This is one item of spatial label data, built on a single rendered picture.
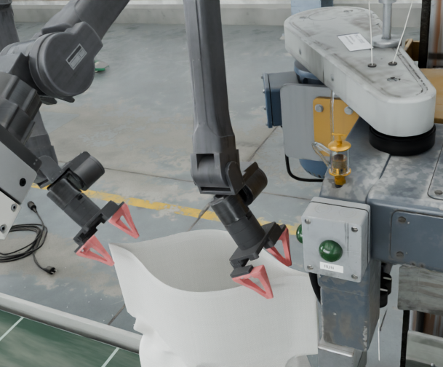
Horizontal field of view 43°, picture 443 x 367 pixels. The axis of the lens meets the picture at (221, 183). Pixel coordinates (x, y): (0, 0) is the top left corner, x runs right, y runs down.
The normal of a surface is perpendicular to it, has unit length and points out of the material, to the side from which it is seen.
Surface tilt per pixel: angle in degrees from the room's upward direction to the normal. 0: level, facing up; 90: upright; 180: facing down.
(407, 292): 90
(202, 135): 71
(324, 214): 0
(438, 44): 90
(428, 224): 90
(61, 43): 79
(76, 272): 0
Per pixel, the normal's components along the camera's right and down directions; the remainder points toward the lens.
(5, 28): 0.62, -0.09
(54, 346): -0.12, -0.85
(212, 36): 0.76, 0.03
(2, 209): 0.89, 0.14
